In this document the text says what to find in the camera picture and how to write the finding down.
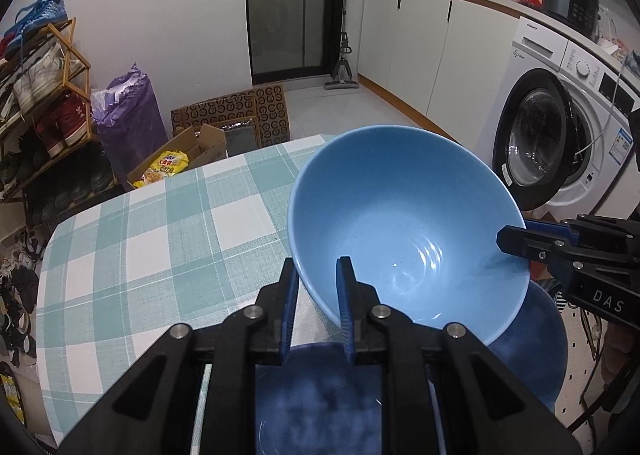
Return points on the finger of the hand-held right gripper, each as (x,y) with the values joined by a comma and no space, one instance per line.
(547,227)
(525,245)

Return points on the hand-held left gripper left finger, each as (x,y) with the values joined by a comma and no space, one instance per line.
(289,315)

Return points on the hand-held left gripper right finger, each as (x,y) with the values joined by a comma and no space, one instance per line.
(345,315)

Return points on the blue bowl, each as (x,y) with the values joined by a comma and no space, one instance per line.
(530,350)
(400,215)

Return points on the person's right hand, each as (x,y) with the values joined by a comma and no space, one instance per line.
(625,342)

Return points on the teal white checked tablecloth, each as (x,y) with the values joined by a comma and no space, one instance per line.
(175,245)

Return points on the white washing machine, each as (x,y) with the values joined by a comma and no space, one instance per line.
(540,52)

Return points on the silver foil bag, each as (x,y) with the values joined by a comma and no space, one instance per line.
(242,137)

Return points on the brown cardboard box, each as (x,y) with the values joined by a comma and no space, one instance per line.
(207,147)

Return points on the yellow snack packet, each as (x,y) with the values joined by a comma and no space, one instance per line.
(162,167)

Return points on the brown patterned doormat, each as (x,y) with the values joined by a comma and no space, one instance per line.
(250,107)

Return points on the white kitchen base cabinets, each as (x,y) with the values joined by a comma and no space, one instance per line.
(430,45)

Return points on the black pressure cooker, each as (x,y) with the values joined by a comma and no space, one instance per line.
(570,0)

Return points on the floor mop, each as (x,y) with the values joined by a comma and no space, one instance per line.
(342,70)

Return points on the purple trash bag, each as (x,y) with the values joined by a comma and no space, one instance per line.
(130,125)

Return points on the scattered heap of shoes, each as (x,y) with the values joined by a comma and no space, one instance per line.
(22,285)

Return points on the bunch of yellow wrappers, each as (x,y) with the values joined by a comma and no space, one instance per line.
(10,397)

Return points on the black framed glass door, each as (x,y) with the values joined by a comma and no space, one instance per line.
(290,10)

